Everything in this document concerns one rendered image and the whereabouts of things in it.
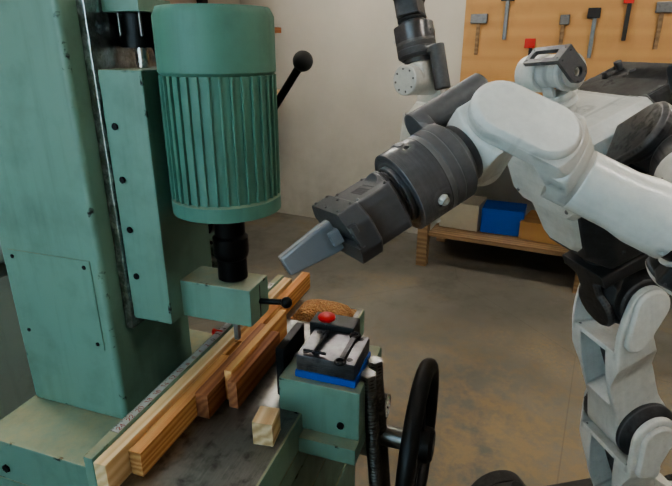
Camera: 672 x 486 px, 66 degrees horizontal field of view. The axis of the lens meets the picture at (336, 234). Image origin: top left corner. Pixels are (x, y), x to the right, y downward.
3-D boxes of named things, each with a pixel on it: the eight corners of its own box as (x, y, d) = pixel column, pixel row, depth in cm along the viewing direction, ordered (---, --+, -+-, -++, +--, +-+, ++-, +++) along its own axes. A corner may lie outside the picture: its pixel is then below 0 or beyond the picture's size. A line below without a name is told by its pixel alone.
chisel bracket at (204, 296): (252, 335, 89) (249, 291, 86) (182, 322, 93) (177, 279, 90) (271, 315, 95) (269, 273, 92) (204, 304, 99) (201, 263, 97)
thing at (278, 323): (233, 401, 85) (231, 371, 84) (226, 399, 86) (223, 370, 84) (287, 335, 105) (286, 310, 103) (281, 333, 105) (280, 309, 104)
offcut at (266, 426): (273, 447, 76) (272, 425, 74) (252, 444, 76) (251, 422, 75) (280, 429, 79) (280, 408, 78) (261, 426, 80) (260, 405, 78)
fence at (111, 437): (98, 492, 68) (91, 459, 66) (88, 489, 68) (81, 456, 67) (284, 296, 121) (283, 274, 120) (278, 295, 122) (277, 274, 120)
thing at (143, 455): (143, 477, 70) (140, 453, 69) (131, 473, 71) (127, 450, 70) (310, 287, 126) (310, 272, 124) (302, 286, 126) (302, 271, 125)
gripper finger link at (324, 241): (275, 252, 50) (328, 219, 52) (292, 279, 51) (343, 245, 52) (279, 255, 49) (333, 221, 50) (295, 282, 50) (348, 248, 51)
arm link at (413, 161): (382, 288, 47) (483, 220, 50) (332, 199, 45) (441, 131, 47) (340, 262, 59) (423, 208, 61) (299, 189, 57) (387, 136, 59)
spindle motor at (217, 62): (251, 233, 76) (237, 0, 65) (150, 220, 81) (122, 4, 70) (297, 201, 91) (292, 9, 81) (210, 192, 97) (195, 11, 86)
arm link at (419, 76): (412, 50, 122) (420, 98, 123) (383, 48, 115) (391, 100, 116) (453, 34, 114) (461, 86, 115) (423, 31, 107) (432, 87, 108)
